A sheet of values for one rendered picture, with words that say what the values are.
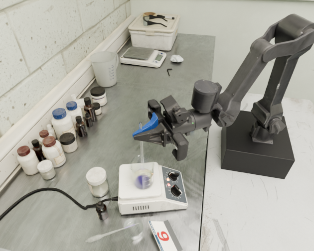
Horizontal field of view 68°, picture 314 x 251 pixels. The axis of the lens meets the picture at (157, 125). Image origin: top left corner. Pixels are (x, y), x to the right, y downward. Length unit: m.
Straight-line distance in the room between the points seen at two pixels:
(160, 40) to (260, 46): 1.13
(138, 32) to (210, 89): 1.16
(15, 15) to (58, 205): 0.63
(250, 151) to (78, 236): 0.57
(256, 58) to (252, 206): 0.44
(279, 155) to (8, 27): 0.95
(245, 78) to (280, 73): 0.11
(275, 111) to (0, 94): 0.85
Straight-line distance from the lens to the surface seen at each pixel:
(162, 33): 1.63
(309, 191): 0.92
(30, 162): 0.88
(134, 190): 0.68
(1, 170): 0.90
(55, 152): 0.86
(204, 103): 0.57
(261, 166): 0.85
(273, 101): 0.73
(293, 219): 0.83
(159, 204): 0.70
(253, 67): 0.59
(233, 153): 0.81
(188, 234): 0.72
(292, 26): 0.63
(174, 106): 0.53
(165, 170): 0.76
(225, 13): 1.96
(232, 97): 0.62
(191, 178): 0.82
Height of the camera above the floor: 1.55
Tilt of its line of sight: 40 degrees down
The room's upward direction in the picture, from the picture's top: straight up
